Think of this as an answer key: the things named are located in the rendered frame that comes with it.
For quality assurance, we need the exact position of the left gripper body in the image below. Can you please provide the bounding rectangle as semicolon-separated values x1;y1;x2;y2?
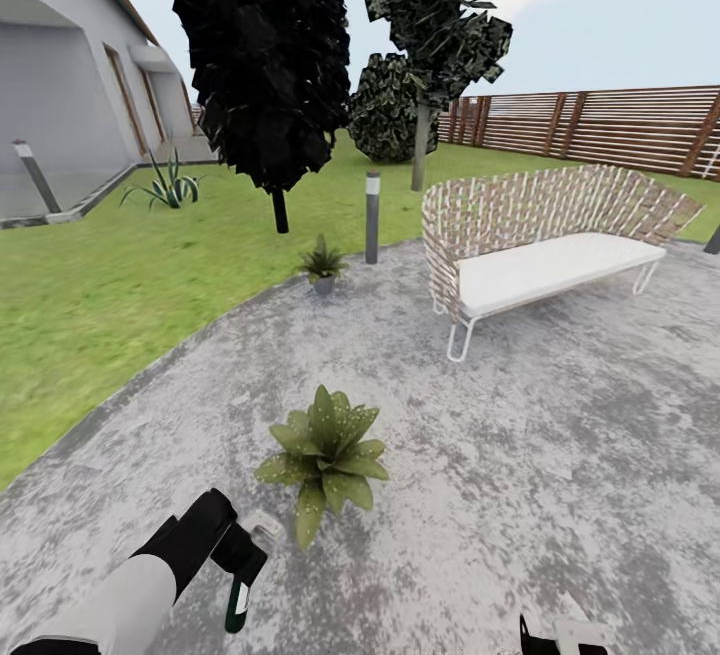
215;528;267;587

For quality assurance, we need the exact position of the insectifuge atomizer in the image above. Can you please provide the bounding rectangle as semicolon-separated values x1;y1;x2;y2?
224;576;251;634

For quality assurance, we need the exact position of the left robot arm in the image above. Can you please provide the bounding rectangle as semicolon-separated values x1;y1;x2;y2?
9;488;287;655

